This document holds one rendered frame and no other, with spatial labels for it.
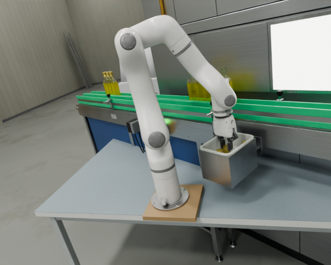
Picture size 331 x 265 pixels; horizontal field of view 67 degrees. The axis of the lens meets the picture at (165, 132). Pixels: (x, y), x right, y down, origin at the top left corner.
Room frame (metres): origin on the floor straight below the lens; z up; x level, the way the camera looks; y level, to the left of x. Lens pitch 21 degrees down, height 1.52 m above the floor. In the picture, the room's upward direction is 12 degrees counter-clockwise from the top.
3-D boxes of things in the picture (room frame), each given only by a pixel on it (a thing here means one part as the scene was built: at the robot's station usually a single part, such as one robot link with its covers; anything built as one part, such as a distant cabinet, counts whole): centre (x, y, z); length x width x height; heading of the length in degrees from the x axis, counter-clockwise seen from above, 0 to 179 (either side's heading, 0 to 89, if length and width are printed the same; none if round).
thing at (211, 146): (1.07, -0.27, 0.97); 0.22 x 0.17 x 0.09; 128
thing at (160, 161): (1.09, 0.05, 1.08); 0.19 x 0.12 x 0.24; 3
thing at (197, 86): (1.46, -0.26, 1.16); 0.06 x 0.06 x 0.21; 38
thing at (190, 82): (1.51, -0.22, 1.16); 0.06 x 0.06 x 0.21; 39
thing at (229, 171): (1.09, -0.30, 0.92); 0.27 x 0.17 x 0.15; 128
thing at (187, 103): (1.98, 0.22, 1.09); 1.75 x 0.01 x 0.08; 38
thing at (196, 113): (1.93, 0.28, 1.09); 1.75 x 0.01 x 0.08; 38
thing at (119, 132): (1.96, 0.20, 0.84); 1.59 x 0.18 x 0.18; 38
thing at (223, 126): (1.08, -0.27, 1.10); 0.10 x 0.07 x 0.11; 37
